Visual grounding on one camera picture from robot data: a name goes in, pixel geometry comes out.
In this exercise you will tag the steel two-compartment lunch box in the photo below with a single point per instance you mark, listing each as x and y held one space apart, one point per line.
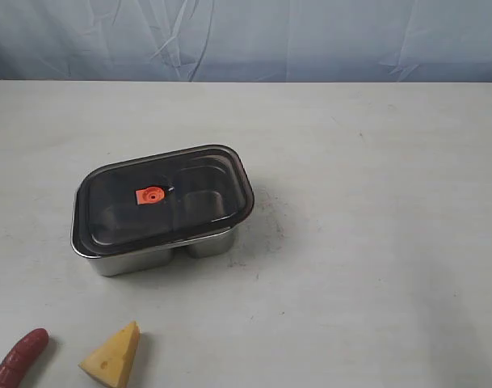
112 265

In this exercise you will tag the grey fabric backdrop curtain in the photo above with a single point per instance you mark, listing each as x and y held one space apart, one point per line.
247 41

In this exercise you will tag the yellow toy cheese wedge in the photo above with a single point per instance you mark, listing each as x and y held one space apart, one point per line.
111 364

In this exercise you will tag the dark transparent lid orange seal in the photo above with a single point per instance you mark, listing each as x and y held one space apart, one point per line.
159 200

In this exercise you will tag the red toy sausage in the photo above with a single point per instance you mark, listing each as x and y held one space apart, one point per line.
21 357

